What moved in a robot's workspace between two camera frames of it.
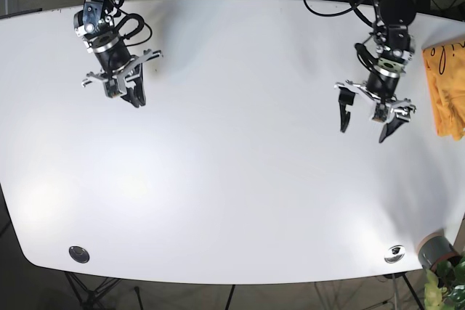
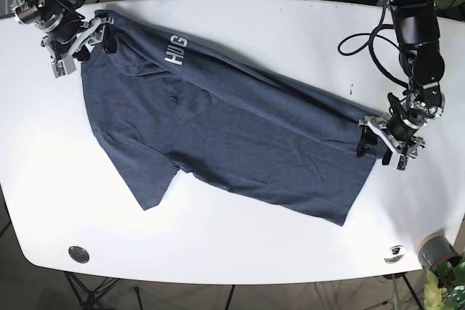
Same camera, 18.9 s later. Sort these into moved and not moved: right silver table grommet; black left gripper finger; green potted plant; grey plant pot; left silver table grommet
Moved: black left gripper finger
Not moved: grey plant pot; green potted plant; right silver table grommet; left silver table grommet
